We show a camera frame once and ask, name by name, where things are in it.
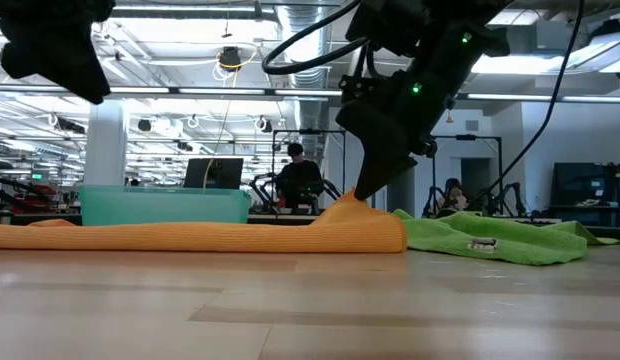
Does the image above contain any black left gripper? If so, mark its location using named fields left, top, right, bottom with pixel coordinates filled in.
left=0, top=0, right=116, bottom=105

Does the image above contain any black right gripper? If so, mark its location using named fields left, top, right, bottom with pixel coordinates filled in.
left=335, top=49, right=457, bottom=202

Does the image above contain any green microfiber towel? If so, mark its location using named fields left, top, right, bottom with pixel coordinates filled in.
left=392, top=208, right=620, bottom=267

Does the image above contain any teal translucent plastic basket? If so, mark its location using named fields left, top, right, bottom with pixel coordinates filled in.
left=78, top=184, right=253, bottom=227

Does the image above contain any person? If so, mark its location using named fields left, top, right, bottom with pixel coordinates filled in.
left=274, top=142, right=325, bottom=210
left=439, top=177, right=472, bottom=217

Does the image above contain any white building column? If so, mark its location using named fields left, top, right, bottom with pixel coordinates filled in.
left=83, top=99, right=130, bottom=187

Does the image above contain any black computer monitor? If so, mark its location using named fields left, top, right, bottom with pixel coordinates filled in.
left=183, top=157, right=245, bottom=190

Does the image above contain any red background machine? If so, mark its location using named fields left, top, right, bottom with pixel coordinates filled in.
left=0, top=172, right=61, bottom=215

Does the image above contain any black ceiling-mounted device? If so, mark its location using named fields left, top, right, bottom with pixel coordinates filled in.
left=218, top=45, right=243, bottom=72

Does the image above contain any black equipment cart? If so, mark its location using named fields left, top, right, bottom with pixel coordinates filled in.
left=548, top=161, right=620, bottom=229

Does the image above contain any long ceiling light rail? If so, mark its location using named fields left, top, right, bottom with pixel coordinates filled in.
left=0, top=83, right=344, bottom=99
left=459, top=92, right=620, bottom=105

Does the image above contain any silver ventilation duct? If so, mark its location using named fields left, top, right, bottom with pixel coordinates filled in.
left=277, top=4, right=332, bottom=161

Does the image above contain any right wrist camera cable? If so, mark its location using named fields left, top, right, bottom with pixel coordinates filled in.
left=261, top=0, right=372, bottom=76

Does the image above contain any black aluminium table frame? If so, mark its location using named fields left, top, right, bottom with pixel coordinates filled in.
left=0, top=212, right=620, bottom=241

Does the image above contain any thin dark arm cable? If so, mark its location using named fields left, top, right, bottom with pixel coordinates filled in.
left=467, top=0, right=586, bottom=207

